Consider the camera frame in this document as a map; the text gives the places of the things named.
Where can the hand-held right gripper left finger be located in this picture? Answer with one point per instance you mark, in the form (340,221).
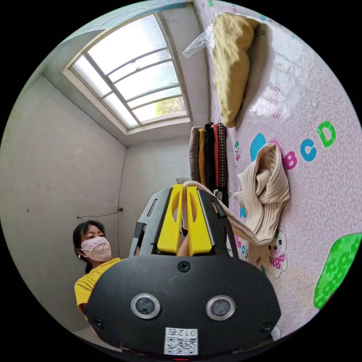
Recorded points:
(169,226)

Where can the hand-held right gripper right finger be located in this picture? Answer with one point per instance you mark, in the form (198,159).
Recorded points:
(199,232)

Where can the beige ribbed long sleeve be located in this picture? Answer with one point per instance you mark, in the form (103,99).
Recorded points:
(267,198)

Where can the pile of clothes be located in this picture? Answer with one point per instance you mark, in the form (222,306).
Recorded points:
(210,158)

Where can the person's body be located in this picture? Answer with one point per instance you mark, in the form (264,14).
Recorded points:
(94,249)

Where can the clear plastic bag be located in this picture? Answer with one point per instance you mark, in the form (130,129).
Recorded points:
(282,84)
(198,42)

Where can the mustard yellow pillow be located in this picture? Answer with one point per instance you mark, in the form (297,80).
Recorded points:
(230,65)

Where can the window with white frame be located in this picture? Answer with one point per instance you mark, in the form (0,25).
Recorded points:
(135,70)

